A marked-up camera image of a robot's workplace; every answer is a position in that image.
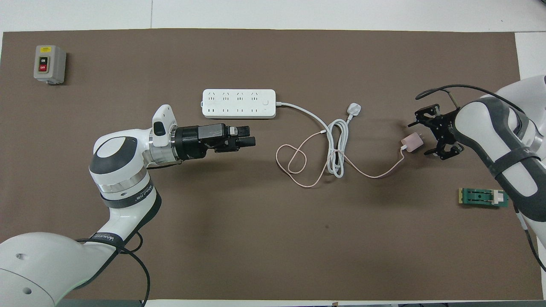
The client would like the green knife switch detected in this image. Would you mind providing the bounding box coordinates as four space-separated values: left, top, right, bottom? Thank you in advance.
458 188 509 209

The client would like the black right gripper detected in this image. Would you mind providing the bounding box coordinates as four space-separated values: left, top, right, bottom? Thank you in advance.
408 104 463 161

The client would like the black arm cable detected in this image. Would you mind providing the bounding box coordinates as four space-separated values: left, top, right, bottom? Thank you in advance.
416 84 546 272
75 232 151 307

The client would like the pink charger adapter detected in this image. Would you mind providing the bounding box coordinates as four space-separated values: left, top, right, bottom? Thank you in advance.
400 133 424 153

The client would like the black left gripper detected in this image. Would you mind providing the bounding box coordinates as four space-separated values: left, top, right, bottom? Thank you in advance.
172 124 256 162

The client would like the white power strip cord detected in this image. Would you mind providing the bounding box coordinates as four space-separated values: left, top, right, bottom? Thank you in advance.
275 101 362 179

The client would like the white power strip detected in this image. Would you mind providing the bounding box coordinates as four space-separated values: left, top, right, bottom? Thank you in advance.
201 89 276 119

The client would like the brown table mat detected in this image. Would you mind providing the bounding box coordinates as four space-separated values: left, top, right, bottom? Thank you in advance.
0 29 539 300

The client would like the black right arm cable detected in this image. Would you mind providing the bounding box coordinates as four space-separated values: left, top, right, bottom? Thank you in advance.
416 84 546 272

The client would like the grey on-off switch box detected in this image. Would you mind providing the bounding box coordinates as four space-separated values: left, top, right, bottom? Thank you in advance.
33 45 67 85

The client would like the pink charging cable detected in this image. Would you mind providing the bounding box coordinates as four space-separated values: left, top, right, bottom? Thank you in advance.
276 131 406 188

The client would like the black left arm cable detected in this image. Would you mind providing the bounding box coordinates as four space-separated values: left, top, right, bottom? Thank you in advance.
75 232 151 307

